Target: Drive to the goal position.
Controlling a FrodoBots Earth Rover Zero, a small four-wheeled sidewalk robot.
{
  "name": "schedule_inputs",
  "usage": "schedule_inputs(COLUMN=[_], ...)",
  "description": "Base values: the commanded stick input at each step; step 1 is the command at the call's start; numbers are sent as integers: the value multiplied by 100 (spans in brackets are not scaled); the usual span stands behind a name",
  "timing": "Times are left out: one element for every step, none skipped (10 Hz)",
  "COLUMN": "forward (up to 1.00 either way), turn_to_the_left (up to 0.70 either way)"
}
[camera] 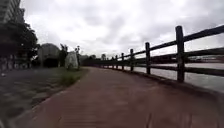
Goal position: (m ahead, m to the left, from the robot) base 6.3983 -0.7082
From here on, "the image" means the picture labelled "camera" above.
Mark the red brick path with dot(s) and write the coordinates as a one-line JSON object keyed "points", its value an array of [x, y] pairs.
{"points": [[110, 100]]}

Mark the pale standing stone monument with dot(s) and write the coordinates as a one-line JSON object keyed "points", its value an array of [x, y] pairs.
{"points": [[71, 60]]}

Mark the patch of grass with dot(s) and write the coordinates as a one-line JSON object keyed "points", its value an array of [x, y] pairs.
{"points": [[68, 77]]}

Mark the grey concrete kerb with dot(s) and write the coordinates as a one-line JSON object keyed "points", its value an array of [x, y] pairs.
{"points": [[173, 84]]}

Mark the domed grey building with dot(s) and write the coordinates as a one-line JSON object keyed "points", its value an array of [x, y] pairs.
{"points": [[48, 53]]}

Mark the river water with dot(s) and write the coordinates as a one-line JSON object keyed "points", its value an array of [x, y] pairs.
{"points": [[200, 78]]}

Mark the grey paved slab area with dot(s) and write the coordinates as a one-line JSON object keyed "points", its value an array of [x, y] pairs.
{"points": [[23, 90]]}

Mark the dark leafy tree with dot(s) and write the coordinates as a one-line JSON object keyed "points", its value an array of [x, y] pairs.
{"points": [[16, 40]]}

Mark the tall grey apartment building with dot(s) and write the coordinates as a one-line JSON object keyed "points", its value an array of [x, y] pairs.
{"points": [[10, 10]]}

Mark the dark wooden rail fence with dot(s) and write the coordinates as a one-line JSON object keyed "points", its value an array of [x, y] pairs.
{"points": [[180, 53]]}

